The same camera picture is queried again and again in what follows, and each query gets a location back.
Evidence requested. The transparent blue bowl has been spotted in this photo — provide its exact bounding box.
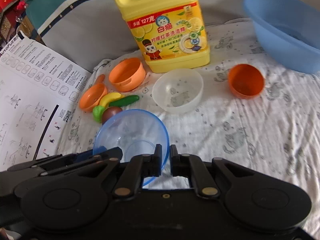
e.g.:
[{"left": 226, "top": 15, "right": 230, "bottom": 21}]
[{"left": 93, "top": 109, "right": 170, "bottom": 187}]

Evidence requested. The large blue plastic basin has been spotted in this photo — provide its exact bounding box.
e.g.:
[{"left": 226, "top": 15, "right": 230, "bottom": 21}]
[{"left": 242, "top": 0, "right": 320, "bottom": 74}]

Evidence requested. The small dark orange bowl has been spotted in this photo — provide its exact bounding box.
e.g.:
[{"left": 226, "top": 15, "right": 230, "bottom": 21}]
[{"left": 227, "top": 64, "right": 265, "bottom": 100}]

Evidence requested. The yellow toy banana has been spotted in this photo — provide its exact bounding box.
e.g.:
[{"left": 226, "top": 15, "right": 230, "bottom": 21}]
[{"left": 99, "top": 92, "right": 125, "bottom": 107}]

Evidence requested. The small orange toy pan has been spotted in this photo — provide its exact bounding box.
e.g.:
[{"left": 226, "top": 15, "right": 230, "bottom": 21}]
[{"left": 79, "top": 74, "right": 108, "bottom": 112}]

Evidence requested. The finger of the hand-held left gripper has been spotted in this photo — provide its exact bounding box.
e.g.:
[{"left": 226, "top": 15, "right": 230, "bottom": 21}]
[
  {"left": 0, "top": 147, "right": 123, "bottom": 180},
  {"left": 74, "top": 147, "right": 108, "bottom": 164}
]

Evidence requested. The yellow detergent pump bottle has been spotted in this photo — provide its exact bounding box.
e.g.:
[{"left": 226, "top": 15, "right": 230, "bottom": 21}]
[{"left": 113, "top": 0, "right": 210, "bottom": 73}]

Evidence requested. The clear translucent bowl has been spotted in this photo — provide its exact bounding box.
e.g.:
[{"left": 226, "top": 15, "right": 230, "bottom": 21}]
[{"left": 152, "top": 68, "right": 204, "bottom": 114}]

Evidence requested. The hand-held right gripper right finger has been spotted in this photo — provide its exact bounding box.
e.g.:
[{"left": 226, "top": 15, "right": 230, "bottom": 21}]
[{"left": 170, "top": 144, "right": 265, "bottom": 198}]

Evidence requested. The light orange plastic bowl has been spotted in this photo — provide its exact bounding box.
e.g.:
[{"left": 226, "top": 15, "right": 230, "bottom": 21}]
[{"left": 109, "top": 57, "right": 146, "bottom": 92}]

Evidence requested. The white cloth with grey print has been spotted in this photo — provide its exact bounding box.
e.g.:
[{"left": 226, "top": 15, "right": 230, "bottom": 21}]
[{"left": 57, "top": 17, "right": 320, "bottom": 240}]

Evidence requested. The green toy cucumber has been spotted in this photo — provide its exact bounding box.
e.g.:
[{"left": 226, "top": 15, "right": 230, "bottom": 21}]
[{"left": 109, "top": 95, "right": 139, "bottom": 107}]

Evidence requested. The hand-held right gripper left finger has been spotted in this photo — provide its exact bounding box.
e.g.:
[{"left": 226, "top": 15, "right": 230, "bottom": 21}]
[{"left": 62, "top": 144, "right": 162, "bottom": 198}]

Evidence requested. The light green toy fruit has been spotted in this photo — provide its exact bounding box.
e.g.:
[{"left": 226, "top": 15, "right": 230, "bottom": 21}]
[{"left": 92, "top": 106, "right": 105, "bottom": 123}]

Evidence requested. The white printed instruction sheet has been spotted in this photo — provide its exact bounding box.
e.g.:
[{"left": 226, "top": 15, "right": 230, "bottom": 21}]
[{"left": 0, "top": 30, "right": 92, "bottom": 173}]

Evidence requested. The brown toy fruit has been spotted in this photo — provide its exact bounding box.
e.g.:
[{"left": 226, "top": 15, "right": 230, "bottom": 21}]
[{"left": 102, "top": 106, "right": 123, "bottom": 125}]

